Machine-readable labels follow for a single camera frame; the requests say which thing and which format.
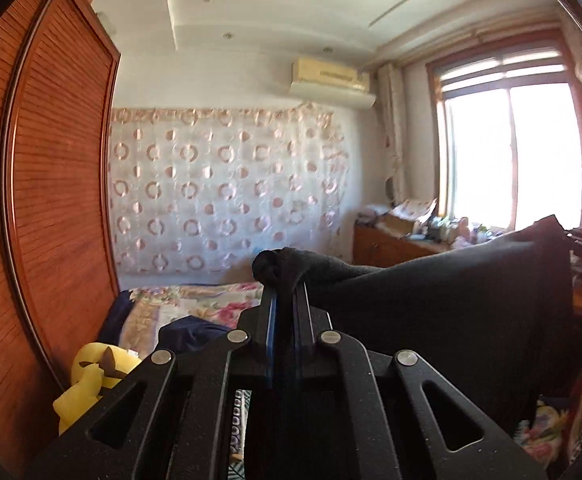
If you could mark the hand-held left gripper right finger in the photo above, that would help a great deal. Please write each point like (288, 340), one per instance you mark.
(298, 345)

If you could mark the black printed t-shirt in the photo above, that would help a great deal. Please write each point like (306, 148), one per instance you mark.
(446, 310)

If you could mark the floral quilt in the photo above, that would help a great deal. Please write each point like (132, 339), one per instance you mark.
(186, 305)

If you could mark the white circle-print curtain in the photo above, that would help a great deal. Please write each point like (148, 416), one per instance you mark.
(211, 195)

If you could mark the colourful floral cloth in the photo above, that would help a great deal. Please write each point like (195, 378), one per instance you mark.
(546, 420)

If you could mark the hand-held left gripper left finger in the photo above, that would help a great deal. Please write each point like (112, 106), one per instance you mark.
(270, 345)

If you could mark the wooden cabinet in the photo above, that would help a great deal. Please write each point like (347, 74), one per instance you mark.
(386, 250)

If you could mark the wooden louvred wardrobe door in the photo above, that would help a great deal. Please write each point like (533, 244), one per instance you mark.
(56, 185)

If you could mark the navy cloth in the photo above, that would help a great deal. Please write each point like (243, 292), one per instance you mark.
(186, 335)

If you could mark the yellow plush toy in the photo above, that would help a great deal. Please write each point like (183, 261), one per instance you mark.
(78, 395)

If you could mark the cream wall air conditioner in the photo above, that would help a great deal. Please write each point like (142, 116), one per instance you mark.
(328, 77)

